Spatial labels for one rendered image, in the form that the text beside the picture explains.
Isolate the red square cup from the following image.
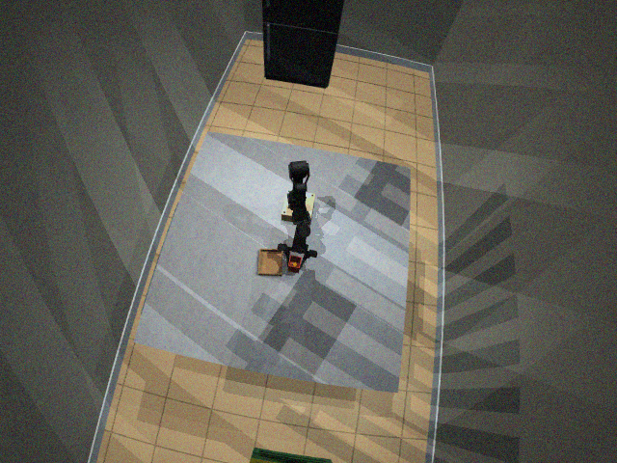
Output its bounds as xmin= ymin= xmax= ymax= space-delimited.
xmin=288 ymin=255 xmax=302 ymax=274

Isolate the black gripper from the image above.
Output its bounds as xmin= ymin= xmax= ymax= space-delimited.
xmin=277 ymin=234 xmax=317 ymax=269

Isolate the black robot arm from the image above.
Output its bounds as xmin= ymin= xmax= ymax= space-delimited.
xmin=287 ymin=160 xmax=311 ymax=254

